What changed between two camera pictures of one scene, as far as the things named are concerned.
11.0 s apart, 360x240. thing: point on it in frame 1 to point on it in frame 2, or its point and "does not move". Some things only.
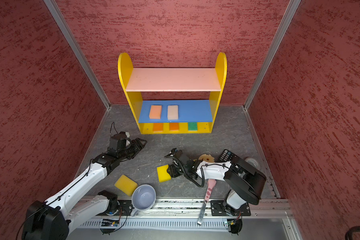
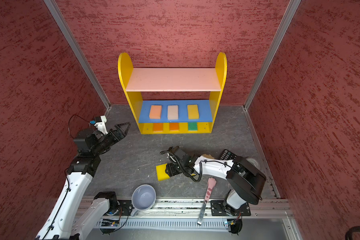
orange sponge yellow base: x=174 y=126 does not move
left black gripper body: x=132 y=150 to x=106 y=141
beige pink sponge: x=172 y=112 does not move
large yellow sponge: x=126 y=185 to x=193 y=111
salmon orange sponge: x=155 y=112 does not move
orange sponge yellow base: x=158 y=127 does not move
